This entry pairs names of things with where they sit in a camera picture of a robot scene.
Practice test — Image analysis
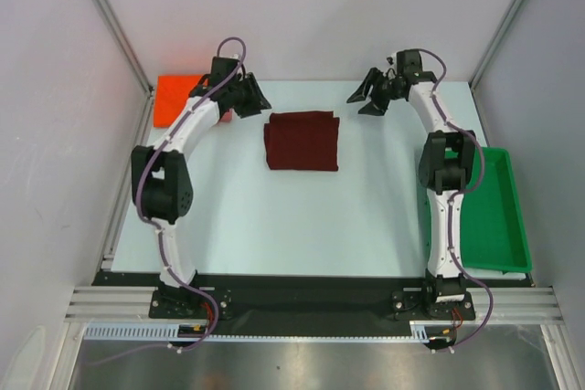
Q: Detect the folded orange t shirt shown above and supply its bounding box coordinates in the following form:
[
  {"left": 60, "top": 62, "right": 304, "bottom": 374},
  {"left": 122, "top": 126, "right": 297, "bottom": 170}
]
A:
[{"left": 153, "top": 75, "right": 202, "bottom": 129}]

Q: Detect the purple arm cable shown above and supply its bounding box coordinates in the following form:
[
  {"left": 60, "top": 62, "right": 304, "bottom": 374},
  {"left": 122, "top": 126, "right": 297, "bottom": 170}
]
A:
[
  {"left": 136, "top": 36, "right": 250, "bottom": 290},
  {"left": 413, "top": 47, "right": 495, "bottom": 318}
]

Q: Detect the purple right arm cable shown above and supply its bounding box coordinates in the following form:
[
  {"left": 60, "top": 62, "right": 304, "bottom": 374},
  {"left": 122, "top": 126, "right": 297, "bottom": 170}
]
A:
[{"left": 413, "top": 47, "right": 495, "bottom": 318}]

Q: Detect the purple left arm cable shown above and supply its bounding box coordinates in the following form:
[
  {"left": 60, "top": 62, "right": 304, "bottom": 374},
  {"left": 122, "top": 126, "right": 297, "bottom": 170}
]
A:
[{"left": 136, "top": 36, "right": 250, "bottom": 290}]

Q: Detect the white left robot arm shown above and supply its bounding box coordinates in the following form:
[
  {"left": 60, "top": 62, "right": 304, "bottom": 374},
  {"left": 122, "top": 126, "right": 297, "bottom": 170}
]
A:
[{"left": 131, "top": 56, "right": 271, "bottom": 317}]

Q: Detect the folded pink t shirt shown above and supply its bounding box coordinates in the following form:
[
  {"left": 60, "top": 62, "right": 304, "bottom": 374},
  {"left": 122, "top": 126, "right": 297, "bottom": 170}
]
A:
[{"left": 219, "top": 110, "right": 233, "bottom": 123}]

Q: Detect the right rear aluminium post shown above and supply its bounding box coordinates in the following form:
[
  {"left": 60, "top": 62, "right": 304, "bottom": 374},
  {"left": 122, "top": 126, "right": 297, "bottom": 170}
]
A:
[{"left": 468, "top": 0, "right": 528, "bottom": 92}]

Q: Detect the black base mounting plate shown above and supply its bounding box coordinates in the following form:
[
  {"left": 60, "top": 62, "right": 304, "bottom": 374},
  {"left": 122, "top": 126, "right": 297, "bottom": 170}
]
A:
[{"left": 93, "top": 272, "right": 476, "bottom": 337}]

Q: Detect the white slotted cable duct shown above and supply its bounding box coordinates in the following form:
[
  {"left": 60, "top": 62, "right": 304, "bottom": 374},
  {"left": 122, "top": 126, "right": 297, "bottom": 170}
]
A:
[{"left": 84, "top": 322, "right": 452, "bottom": 343}]

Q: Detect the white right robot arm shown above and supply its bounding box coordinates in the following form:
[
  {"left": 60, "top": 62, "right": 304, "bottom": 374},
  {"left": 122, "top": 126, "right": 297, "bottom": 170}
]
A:
[{"left": 347, "top": 68, "right": 476, "bottom": 318}]

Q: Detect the aluminium front frame rail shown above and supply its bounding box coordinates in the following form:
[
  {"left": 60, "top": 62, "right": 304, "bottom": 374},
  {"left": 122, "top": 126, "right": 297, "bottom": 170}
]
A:
[{"left": 65, "top": 286, "right": 563, "bottom": 324}]

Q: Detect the aluminium post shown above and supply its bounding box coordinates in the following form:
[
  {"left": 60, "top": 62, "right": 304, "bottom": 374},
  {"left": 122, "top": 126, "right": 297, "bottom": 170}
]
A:
[
  {"left": 66, "top": 0, "right": 154, "bottom": 95},
  {"left": 468, "top": 0, "right": 528, "bottom": 92}
]

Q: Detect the left rear aluminium post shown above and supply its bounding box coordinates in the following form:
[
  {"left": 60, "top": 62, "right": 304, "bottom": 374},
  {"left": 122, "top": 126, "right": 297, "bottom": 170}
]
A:
[{"left": 66, "top": 0, "right": 154, "bottom": 95}]

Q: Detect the dark red t shirt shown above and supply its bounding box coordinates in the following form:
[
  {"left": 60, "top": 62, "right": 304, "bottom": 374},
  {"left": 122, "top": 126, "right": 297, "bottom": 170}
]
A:
[{"left": 263, "top": 111, "right": 340, "bottom": 172}]

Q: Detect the green plastic tray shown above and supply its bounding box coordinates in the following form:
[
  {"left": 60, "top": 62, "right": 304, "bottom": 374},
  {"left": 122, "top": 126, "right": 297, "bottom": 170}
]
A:
[{"left": 460, "top": 147, "right": 533, "bottom": 274}]

